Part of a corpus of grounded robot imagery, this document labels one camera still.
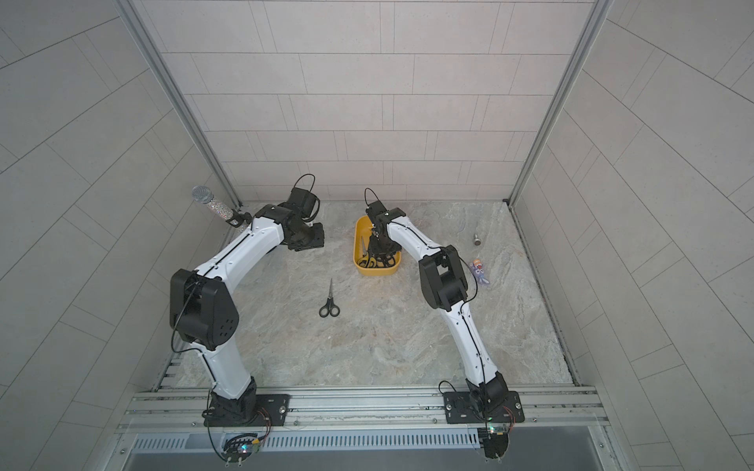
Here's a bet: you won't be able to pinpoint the yellow plastic storage box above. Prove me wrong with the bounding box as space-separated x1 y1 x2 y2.
353 216 402 277

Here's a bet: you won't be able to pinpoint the small black handled scissors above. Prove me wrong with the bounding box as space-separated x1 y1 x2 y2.
318 280 341 318

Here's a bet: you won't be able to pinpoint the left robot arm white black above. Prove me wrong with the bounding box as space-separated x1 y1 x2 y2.
169 186 324 427

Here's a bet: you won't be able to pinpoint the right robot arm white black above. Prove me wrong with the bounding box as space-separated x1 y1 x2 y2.
365 200 510 422

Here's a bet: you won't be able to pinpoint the purple plush toy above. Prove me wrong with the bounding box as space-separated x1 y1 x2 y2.
470 259 490 286

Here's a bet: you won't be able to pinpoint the glitter microphone on black stand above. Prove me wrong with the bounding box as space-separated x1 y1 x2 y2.
192 186 253 231

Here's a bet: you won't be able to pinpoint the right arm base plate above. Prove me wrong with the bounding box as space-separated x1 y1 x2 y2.
442 391 525 425

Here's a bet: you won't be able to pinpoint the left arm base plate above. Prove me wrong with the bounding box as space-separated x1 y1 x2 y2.
202 392 291 427

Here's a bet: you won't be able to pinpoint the right circuit board with wires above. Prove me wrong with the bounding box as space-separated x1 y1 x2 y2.
477 424 511 459

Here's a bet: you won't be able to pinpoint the circuit board with wires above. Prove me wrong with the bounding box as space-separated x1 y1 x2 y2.
223 433 262 467
477 424 511 459

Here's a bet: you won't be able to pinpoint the left circuit board with wires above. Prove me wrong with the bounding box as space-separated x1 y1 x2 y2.
223 433 262 467

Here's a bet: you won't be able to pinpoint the aluminium mounting rail frame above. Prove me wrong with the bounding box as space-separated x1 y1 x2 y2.
115 385 610 434

